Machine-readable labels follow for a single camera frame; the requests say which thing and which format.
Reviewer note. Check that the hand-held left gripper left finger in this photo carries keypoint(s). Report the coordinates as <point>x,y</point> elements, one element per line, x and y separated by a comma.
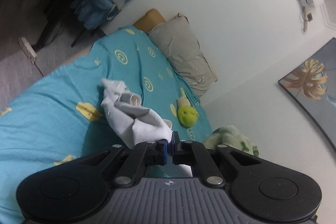
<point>164,151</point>

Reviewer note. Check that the white power strip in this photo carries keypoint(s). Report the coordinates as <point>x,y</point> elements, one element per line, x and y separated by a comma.
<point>27,49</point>

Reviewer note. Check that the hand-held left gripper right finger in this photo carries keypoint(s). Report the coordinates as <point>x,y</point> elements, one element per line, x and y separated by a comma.
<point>177,153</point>

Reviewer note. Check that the grey pillow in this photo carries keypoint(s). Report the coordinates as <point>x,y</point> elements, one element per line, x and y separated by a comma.
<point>181,53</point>

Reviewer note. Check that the framed leaf wall picture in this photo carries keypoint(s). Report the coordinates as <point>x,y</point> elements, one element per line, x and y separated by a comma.
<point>309,82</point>

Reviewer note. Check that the green printed fleece blanket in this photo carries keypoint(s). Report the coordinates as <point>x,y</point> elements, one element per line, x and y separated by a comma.
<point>231,138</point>

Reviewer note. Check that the tan cushion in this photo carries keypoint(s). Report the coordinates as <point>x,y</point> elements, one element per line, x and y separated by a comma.
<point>149,19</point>

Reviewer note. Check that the green plush toy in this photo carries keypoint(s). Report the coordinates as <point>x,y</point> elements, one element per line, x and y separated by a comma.
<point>187,115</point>

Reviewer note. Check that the teal patterned bed sheet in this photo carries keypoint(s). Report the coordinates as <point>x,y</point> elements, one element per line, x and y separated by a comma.
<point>52,113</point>

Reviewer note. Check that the light grey garment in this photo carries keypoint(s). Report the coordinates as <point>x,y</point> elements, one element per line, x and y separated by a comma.
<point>139,121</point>

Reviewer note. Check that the wall power socket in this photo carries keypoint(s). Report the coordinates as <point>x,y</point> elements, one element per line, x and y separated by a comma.
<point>310,16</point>

